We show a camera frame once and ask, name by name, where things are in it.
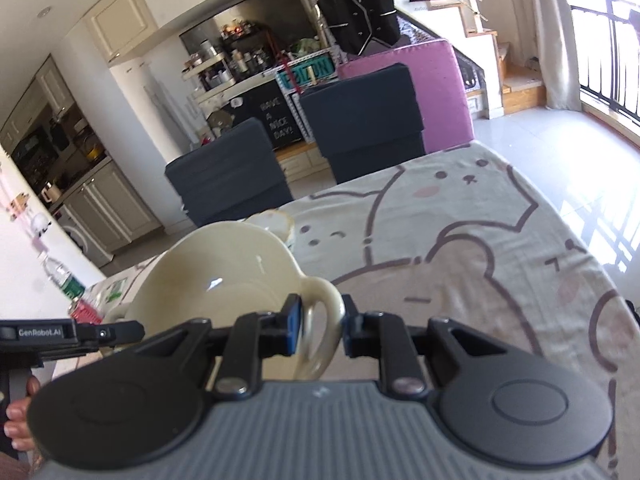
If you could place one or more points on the beige curtain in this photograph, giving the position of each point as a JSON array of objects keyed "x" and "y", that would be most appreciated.
[{"x": 557, "y": 54}]

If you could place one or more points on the white floral scalloped dish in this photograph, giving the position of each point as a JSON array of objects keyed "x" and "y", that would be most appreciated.
[{"x": 277, "y": 223}]

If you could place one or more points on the dark chair left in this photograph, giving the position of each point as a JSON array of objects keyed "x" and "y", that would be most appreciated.
[{"x": 231, "y": 178}]

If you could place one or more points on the large cream ceramic bowl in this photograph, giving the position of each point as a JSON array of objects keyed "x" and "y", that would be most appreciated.
[{"x": 228, "y": 269}]

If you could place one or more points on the black letter board sign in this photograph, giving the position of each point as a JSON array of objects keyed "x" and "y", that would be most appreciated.
[{"x": 267, "y": 104}]

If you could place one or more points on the balcony railing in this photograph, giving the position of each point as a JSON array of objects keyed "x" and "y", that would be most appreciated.
[{"x": 607, "y": 44}]

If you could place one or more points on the pink cushioned chair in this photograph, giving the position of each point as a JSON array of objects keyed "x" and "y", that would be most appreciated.
[{"x": 438, "y": 85}]

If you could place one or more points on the black hanging jacket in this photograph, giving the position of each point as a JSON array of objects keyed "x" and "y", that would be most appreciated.
[{"x": 355, "y": 23}]

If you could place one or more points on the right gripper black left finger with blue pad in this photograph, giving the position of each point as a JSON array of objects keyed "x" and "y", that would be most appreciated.
[{"x": 227, "y": 361}]

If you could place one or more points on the bear pattern tablecloth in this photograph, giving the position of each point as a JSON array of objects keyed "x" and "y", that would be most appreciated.
[{"x": 461, "y": 233}]

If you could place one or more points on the teal poizon sign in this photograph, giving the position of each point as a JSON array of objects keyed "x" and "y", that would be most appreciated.
[{"x": 306, "y": 71}]

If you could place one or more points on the wooden staircase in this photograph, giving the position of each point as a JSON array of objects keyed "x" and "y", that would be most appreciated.
[{"x": 496, "y": 45}]

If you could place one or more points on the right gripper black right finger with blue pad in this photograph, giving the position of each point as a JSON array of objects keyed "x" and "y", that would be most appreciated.
[{"x": 409, "y": 357}]

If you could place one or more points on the red soda can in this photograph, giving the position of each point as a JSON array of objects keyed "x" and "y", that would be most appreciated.
[{"x": 83, "y": 312}]

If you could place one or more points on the grey kitchen cabinets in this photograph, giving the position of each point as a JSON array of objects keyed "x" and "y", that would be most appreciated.
[{"x": 65, "y": 162}]

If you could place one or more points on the person's left hand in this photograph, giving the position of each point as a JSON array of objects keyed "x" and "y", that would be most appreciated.
[{"x": 15, "y": 429}]

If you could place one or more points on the cluttered kitchen shelf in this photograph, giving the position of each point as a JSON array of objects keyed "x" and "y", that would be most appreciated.
[{"x": 222, "y": 55}]

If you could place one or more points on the clear water bottle green label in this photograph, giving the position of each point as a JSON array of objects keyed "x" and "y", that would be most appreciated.
[{"x": 63, "y": 278}]

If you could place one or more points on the dark chair right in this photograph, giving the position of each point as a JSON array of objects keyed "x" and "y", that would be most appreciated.
[{"x": 367, "y": 123}]

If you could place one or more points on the washing machine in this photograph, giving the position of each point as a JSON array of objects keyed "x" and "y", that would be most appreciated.
[{"x": 86, "y": 243}]

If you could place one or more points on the green snack packet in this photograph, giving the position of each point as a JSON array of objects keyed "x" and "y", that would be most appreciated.
[{"x": 114, "y": 291}]

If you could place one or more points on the dark chair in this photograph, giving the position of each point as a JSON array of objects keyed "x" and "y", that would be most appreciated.
[
  {"x": 367, "y": 123},
  {"x": 231, "y": 178}
]

